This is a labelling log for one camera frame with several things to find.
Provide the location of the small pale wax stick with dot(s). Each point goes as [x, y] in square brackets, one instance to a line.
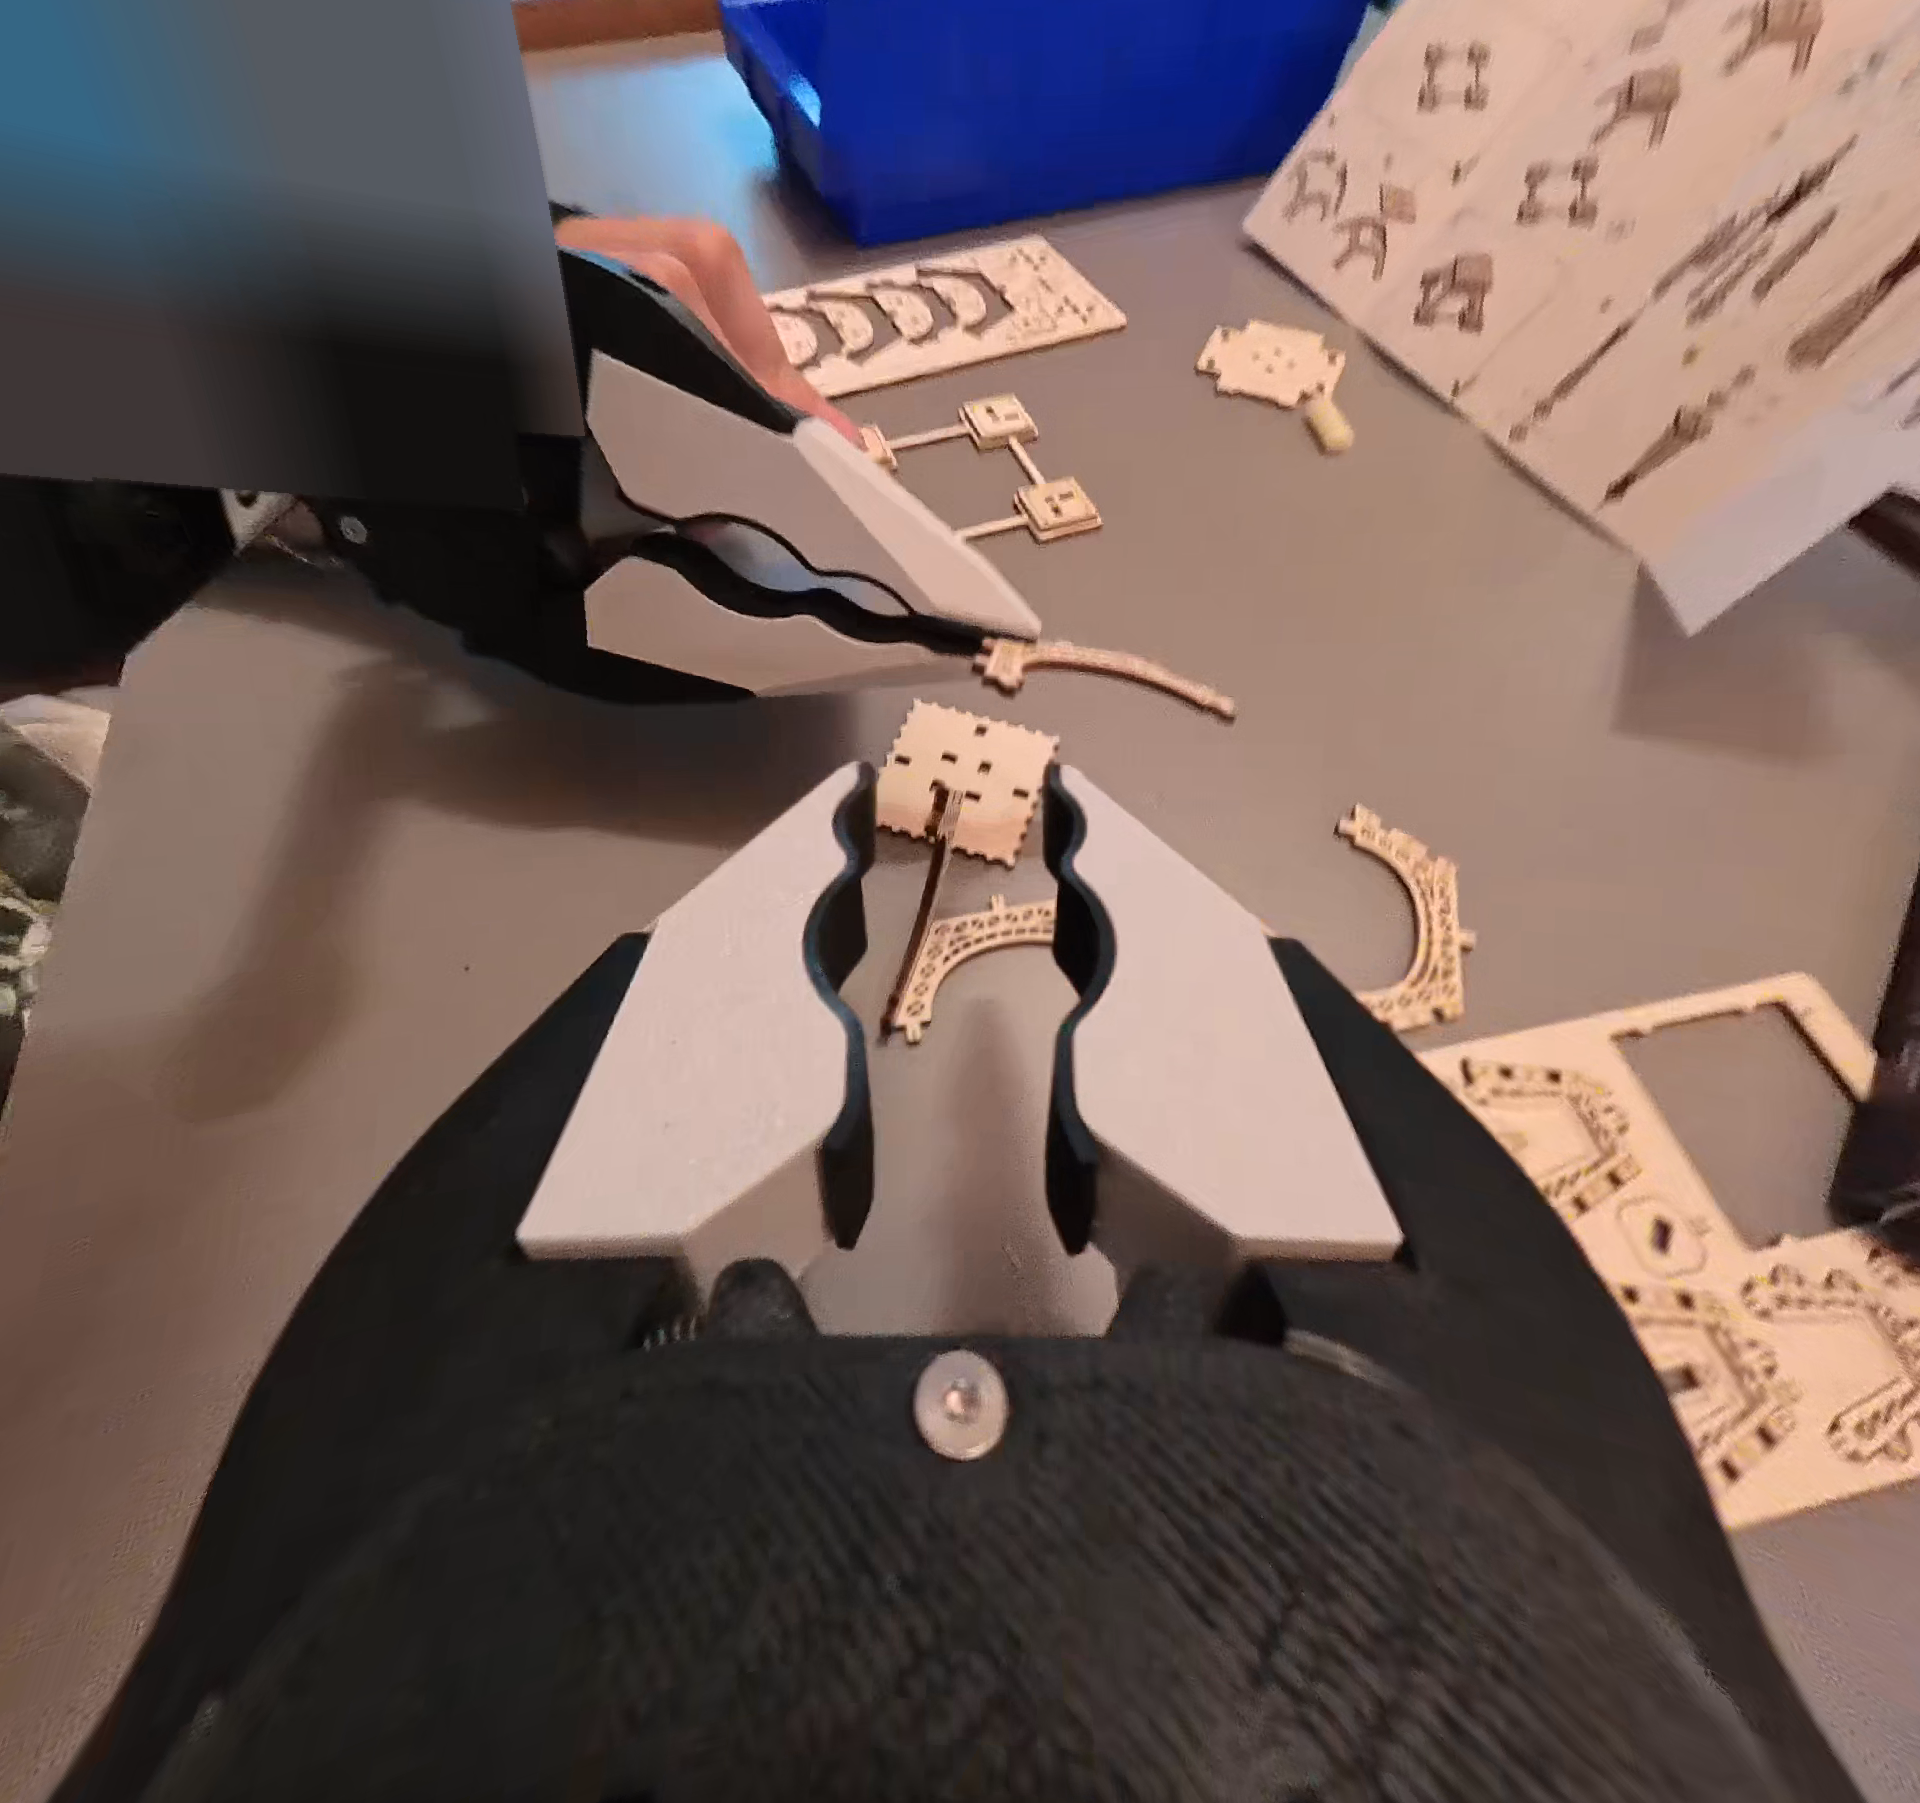
[1328, 426]

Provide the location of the large wooden parts sheet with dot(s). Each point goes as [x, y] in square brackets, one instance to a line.
[1726, 1310]

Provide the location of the small cross-shaped wooden plate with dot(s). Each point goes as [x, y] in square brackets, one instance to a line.
[1269, 360]

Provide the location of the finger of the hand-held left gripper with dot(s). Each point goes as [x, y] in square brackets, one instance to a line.
[677, 635]
[705, 453]

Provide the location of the person's left hand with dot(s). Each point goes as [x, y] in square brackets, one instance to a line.
[705, 282]

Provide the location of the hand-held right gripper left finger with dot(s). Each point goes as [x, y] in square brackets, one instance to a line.
[705, 1083]

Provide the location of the grey desk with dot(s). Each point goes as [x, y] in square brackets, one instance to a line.
[1501, 724]

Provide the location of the wooden sheet with arch cutouts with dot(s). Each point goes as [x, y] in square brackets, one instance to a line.
[1050, 310]

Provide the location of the wooden square frame piece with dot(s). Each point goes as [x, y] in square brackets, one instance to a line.
[1059, 505]

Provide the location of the folded black-white instruction sheet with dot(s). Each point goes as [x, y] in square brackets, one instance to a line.
[1650, 259]

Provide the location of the square toothed wooden plate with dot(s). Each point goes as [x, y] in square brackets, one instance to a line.
[1004, 783]

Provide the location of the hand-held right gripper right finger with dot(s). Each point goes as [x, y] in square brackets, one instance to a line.
[1217, 1083]

